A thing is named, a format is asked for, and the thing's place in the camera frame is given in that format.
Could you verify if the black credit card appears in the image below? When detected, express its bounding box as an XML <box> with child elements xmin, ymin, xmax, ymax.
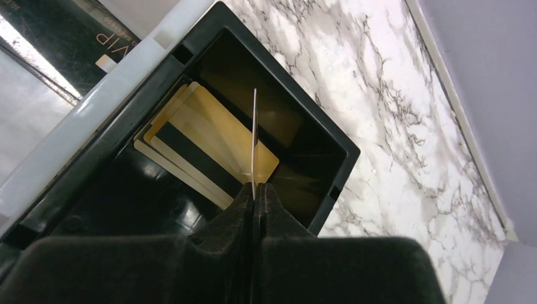
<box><xmin>1</xmin><ymin>1</ymin><xmax>140</xmax><ymax>102</ymax></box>

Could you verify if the gold credit card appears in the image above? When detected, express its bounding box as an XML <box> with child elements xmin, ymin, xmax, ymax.
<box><xmin>134</xmin><ymin>82</ymin><xmax>280</xmax><ymax>210</ymax></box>

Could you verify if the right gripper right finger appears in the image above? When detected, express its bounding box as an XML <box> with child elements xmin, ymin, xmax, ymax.
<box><xmin>253</xmin><ymin>183</ymin><xmax>445</xmax><ymax>303</ymax></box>

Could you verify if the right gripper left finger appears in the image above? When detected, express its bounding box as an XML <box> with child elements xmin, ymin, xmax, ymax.
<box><xmin>1</xmin><ymin>184</ymin><xmax>253</xmax><ymax>303</ymax></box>

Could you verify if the white plastic bin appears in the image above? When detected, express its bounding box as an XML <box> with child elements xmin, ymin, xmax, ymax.
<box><xmin>1</xmin><ymin>1</ymin><xmax>213</xmax><ymax>235</ymax></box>

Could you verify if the right black plastic bin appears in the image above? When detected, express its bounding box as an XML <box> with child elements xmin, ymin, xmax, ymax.
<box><xmin>1</xmin><ymin>1</ymin><xmax>360</xmax><ymax>253</ymax></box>

